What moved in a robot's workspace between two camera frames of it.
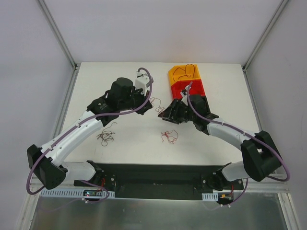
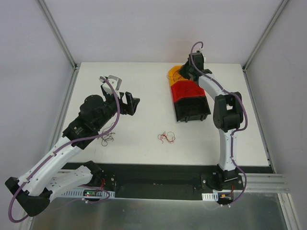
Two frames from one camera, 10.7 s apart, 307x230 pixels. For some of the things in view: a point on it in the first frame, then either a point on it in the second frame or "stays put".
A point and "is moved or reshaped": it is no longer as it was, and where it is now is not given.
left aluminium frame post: (54, 25) stays put
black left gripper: (140, 105) to (122, 103)
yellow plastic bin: (183, 73) stays put
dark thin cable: (106, 135) stays put
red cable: (172, 136) is moved or reshaped
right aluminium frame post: (264, 36) stays put
